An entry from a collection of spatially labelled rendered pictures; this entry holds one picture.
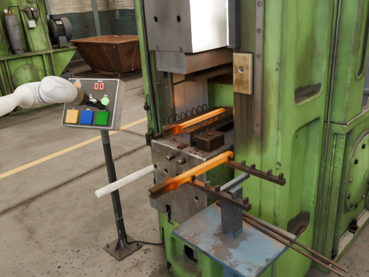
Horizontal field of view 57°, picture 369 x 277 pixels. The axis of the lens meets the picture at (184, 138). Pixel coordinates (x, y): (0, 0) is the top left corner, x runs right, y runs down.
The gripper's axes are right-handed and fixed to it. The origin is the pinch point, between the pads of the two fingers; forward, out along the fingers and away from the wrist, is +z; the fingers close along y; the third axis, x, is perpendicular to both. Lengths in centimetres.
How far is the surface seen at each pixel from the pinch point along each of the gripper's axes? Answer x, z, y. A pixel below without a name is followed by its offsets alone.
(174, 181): -34, -41, 63
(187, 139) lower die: -14, 1, 52
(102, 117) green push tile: -5.5, 2.9, 0.7
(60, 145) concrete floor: -13, 194, -183
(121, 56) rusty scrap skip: 215, 486, -300
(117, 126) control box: -9.0, 8.4, 7.0
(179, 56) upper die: 20, -19, 50
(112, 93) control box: 8.4, 3.6, 4.3
